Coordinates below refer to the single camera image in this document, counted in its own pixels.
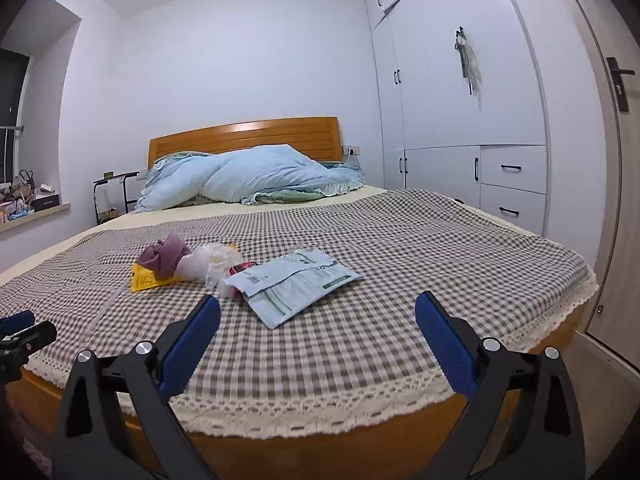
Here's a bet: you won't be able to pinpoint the dark window with railing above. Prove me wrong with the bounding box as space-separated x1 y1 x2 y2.
0 49 28 186

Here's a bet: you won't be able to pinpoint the white wardrobe drawer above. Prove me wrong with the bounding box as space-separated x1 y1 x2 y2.
479 183 546 236
479 145 547 195

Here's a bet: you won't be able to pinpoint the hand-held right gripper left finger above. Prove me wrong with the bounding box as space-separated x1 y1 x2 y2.
51 294 222 480

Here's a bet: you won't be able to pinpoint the wooden bed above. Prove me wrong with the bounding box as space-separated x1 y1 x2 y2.
0 116 598 480

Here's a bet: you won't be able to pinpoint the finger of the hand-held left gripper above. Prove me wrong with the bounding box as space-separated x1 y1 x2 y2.
0 310 36 335
0 321 58 386

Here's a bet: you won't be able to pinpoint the light blue quilt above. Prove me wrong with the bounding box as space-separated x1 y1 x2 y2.
136 144 363 213

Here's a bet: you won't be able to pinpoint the cream bed sheet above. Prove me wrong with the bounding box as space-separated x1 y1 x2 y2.
0 184 388 281

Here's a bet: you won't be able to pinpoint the white wardrobe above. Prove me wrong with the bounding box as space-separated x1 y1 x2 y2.
364 0 551 236

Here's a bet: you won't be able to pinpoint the black door handle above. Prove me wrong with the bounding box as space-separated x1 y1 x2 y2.
606 57 636 111

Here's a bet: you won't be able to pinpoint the white and green foil pouch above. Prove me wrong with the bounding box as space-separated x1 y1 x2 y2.
234 248 364 331

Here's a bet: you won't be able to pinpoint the yellow packet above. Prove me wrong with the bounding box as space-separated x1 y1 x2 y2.
130 262 183 294

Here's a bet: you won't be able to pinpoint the pink shaggy rug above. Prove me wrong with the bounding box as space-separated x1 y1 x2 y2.
7 410 53 478

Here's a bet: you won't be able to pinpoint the purple knit cloth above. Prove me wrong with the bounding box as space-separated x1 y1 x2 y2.
136 231 194 280

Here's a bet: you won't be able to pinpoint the checkered lace-trimmed bedspread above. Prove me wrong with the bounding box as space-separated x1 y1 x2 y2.
0 187 599 438

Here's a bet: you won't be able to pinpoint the hanging grey cloth bags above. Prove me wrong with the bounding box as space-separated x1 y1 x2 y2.
454 27 483 96

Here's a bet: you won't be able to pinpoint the green ruffled pillow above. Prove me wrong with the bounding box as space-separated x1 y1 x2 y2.
240 160 365 207

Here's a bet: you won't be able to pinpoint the beige door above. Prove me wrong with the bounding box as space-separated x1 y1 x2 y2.
550 0 640 376

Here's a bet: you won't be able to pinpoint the white plastic bag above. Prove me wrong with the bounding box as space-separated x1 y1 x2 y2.
174 241 243 288

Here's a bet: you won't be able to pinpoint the wooden windowsill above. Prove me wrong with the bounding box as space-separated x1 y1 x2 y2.
0 202 72 233

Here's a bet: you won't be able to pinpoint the black box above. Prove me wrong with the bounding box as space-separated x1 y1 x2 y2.
31 192 62 212

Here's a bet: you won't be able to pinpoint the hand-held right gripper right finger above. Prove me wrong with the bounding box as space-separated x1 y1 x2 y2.
414 290 586 480

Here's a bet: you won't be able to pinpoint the black bedside rack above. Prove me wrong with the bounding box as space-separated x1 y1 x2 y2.
93 171 140 226

